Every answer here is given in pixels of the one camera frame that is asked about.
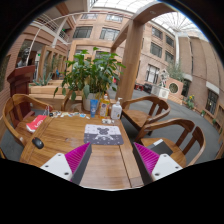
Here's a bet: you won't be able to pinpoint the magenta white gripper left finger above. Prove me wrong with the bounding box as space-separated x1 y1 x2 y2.
41 143 92 185

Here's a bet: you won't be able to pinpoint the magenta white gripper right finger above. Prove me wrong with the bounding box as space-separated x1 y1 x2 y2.
133 143 182 185

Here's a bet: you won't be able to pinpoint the grey bear mouse pad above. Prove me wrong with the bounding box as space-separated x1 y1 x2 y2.
84 124 124 145

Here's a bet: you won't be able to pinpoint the black computer mouse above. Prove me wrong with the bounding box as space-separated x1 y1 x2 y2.
32 137 44 149

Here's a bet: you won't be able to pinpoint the wooden chair near right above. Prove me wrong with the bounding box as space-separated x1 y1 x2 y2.
135 118 206 168

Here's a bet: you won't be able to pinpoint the wooden chair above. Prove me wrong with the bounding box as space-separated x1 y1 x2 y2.
2 94 53 146
135 118 206 168
122 96 171 131

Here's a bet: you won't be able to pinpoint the red white book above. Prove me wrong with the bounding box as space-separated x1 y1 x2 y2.
26 115 46 133

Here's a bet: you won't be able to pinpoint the wooden chair far right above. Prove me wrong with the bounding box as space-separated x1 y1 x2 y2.
122 96 171 131

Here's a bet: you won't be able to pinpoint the blue tube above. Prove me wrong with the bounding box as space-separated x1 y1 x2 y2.
90 99 98 118

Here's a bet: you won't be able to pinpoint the yellow liquid bottle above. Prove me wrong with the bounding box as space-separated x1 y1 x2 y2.
99 94 110 118

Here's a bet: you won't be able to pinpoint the white pump bottle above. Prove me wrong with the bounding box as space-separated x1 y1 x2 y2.
111 99 122 120

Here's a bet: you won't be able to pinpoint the wooden chair left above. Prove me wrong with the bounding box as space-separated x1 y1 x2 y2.
2 94 53 146

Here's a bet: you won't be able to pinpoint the green potted plant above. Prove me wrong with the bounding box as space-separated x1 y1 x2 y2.
61 50 125 111

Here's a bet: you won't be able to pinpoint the white statue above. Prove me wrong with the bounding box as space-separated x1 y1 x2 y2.
159 69 169 87

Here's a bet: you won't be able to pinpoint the dark red wooden podium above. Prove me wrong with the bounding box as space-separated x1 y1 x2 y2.
6 64 37 116

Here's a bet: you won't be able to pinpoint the wooden pillar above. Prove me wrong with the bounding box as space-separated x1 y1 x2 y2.
111 1 173 101

